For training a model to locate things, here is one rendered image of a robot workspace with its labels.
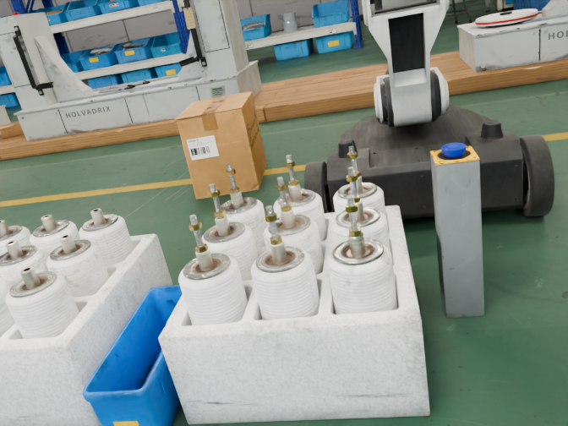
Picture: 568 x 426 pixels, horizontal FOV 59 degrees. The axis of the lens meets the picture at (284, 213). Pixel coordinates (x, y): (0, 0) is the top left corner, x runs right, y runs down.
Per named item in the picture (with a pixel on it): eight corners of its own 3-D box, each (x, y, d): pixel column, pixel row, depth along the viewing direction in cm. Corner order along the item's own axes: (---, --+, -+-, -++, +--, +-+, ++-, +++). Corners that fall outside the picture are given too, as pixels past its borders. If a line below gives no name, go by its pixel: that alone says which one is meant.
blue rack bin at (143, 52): (135, 58, 604) (130, 40, 596) (164, 53, 596) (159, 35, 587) (117, 65, 559) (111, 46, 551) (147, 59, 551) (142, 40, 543)
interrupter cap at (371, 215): (337, 211, 89) (337, 208, 88) (380, 208, 87) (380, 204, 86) (333, 231, 82) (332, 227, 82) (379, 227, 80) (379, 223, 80)
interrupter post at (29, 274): (32, 282, 85) (24, 266, 84) (44, 281, 85) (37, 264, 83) (24, 291, 83) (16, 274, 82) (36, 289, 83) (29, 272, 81)
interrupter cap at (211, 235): (196, 243, 87) (194, 240, 87) (218, 224, 94) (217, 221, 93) (232, 245, 84) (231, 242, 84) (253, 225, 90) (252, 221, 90)
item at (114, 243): (117, 285, 117) (91, 215, 110) (154, 281, 115) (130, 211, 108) (97, 308, 109) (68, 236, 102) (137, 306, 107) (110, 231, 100)
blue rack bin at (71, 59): (73, 70, 625) (68, 53, 617) (100, 65, 617) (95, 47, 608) (50, 77, 581) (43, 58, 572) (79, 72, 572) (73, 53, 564)
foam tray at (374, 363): (237, 292, 118) (219, 225, 110) (406, 278, 110) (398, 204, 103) (188, 425, 82) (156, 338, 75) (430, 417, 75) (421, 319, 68)
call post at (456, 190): (439, 297, 101) (429, 152, 89) (476, 294, 100) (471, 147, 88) (445, 319, 95) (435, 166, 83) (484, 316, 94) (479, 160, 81)
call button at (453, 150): (439, 155, 87) (439, 144, 87) (463, 151, 87) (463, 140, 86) (443, 162, 84) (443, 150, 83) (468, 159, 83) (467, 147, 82)
